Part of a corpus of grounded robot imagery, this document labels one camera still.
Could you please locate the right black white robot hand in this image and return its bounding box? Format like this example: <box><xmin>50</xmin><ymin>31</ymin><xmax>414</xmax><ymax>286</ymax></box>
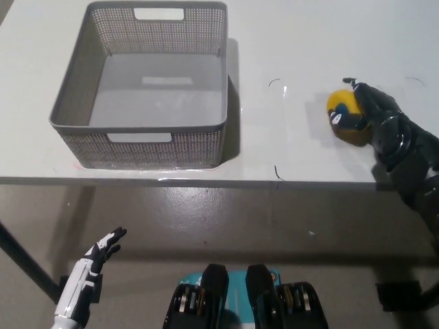
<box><xmin>328</xmin><ymin>77</ymin><xmax>412</xmax><ymax>154</ymax></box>

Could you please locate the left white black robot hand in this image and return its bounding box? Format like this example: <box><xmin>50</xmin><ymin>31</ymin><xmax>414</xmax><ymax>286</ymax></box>
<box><xmin>54</xmin><ymin>226</ymin><xmax>128</xmax><ymax>319</ymax></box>

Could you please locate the yellow duck toy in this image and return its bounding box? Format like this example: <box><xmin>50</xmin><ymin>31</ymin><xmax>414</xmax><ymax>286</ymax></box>
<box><xmin>326</xmin><ymin>88</ymin><xmax>373</xmax><ymax>147</ymax></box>

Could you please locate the black teal robot torso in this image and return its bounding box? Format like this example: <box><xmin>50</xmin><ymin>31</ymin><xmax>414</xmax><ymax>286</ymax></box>
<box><xmin>164</xmin><ymin>263</ymin><xmax>329</xmax><ymax>329</ymax></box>

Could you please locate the grey perforated plastic basket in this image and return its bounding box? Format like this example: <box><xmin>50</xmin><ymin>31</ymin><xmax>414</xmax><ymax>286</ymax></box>
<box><xmin>49</xmin><ymin>0</ymin><xmax>230</xmax><ymax>170</ymax></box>

